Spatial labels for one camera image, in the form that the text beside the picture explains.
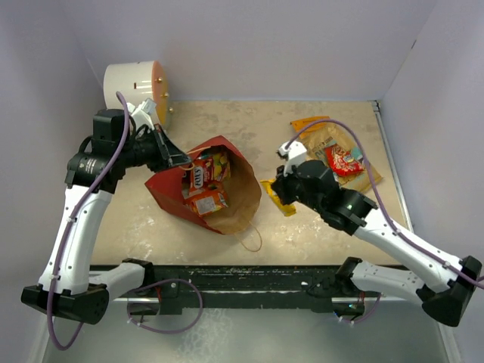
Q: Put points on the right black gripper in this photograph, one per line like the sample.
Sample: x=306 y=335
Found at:
x=280 y=184

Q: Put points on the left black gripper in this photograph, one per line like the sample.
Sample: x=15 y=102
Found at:
x=168 y=154

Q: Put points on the yellow snack packet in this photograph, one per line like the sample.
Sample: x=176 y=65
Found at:
x=286 y=210

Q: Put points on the red snack packet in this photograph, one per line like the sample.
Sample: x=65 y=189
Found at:
x=342 y=162

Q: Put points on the red paper bag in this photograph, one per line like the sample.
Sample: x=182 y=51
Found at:
x=242 y=190

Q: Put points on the orange chips bag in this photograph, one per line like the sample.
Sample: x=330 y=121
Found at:
x=300 y=124

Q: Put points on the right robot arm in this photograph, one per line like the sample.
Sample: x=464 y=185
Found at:
x=439 y=282

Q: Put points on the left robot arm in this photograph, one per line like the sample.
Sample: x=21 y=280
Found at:
x=65 y=289

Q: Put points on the Fox's candy packet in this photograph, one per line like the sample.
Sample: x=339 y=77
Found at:
x=209 y=168

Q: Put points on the orange snack packet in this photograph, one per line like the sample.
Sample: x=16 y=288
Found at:
x=208 y=202

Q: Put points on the white cylinder device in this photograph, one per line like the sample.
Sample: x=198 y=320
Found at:
x=136 y=82

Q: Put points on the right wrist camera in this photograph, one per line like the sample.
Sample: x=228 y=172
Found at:
x=294 y=153

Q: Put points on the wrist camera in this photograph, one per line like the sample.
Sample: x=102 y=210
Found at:
x=143 y=113
x=294 y=153

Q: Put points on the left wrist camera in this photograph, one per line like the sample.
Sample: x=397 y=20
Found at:
x=143 y=113

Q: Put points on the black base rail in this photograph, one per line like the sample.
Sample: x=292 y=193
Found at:
x=310 y=287

